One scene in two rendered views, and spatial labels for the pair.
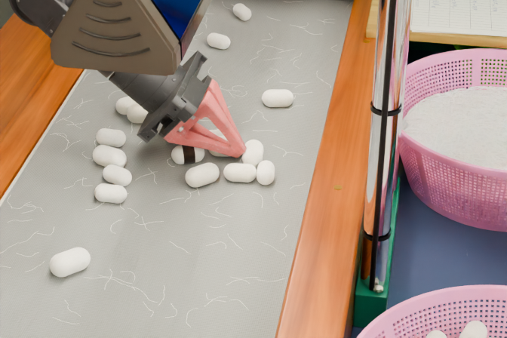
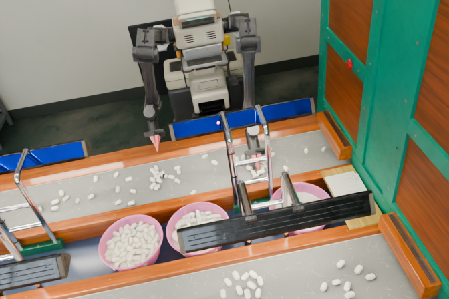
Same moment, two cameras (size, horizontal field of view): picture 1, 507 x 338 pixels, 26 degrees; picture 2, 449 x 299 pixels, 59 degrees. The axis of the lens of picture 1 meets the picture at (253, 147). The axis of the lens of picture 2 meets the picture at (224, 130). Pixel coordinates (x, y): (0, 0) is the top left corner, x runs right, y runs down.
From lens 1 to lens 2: 1.53 m
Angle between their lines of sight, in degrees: 61
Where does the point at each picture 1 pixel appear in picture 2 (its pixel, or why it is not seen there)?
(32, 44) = (278, 126)
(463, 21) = (337, 187)
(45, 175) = (240, 149)
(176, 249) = (227, 173)
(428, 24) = (331, 181)
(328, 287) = (218, 195)
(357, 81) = (296, 177)
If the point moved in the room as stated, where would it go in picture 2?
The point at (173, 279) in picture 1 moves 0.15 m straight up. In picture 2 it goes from (218, 176) to (214, 153)
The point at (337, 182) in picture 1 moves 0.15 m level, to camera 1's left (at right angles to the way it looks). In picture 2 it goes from (252, 186) to (240, 165)
